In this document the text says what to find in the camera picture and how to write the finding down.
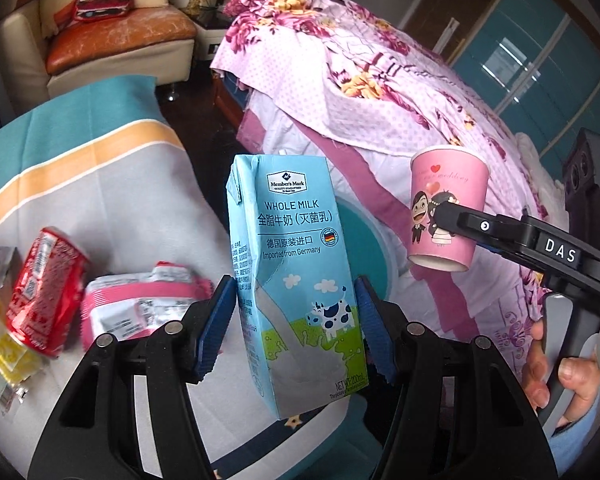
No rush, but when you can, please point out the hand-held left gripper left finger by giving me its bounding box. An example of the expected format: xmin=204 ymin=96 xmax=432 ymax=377
xmin=27 ymin=274 xmax=238 ymax=480

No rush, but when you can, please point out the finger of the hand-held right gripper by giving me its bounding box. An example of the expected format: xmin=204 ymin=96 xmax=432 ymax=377
xmin=432 ymin=201 xmax=531 ymax=262
xmin=472 ymin=244 xmax=546 ymax=274

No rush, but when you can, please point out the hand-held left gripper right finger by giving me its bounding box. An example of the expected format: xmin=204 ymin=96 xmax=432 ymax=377
xmin=352 ymin=275 xmax=561 ymax=480

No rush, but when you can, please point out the pink paper cup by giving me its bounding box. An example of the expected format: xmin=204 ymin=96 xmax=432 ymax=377
xmin=406 ymin=144 xmax=491 ymax=274

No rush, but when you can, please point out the teal round bin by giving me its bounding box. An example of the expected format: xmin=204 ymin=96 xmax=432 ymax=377
xmin=332 ymin=200 xmax=398 ymax=306

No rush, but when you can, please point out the light blue milk carton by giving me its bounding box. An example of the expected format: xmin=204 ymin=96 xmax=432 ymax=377
xmin=226 ymin=152 xmax=370 ymax=421

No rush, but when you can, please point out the person's right hand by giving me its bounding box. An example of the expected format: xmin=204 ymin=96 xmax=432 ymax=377
xmin=522 ymin=320 xmax=600 ymax=424

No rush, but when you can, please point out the pink snack wrapper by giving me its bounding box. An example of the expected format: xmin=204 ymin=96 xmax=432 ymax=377
xmin=80 ymin=261 xmax=215 ymax=351

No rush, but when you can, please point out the red drink can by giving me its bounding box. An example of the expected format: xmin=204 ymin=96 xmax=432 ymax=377
xmin=6 ymin=226 xmax=92 ymax=359

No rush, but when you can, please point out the teal cabinet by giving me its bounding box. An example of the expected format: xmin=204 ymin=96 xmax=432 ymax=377
xmin=395 ymin=0 xmax=600 ymax=161

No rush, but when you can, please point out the teal grey printed blanket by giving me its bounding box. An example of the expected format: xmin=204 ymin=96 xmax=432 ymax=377
xmin=0 ymin=76 xmax=381 ymax=480

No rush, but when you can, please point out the pink floral bedsheet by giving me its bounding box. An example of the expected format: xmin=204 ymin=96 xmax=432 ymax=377
xmin=210 ymin=0 xmax=581 ymax=411

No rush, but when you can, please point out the yellow snack wrapper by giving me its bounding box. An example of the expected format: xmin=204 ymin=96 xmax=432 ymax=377
xmin=0 ymin=275 xmax=43 ymax=392

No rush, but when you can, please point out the orange seat cushion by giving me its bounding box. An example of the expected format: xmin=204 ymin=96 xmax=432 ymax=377
xmin=45 ymin=7 xmax=197 ymax=75

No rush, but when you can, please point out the black device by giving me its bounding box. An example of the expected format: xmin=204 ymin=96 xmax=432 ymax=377
xmin=199 ymin=0 xmax=237 ymax=17

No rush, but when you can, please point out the cream leather sofa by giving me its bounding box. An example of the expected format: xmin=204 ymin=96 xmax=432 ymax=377
xmin=0 ymin=0 xmax=198 ymax=101

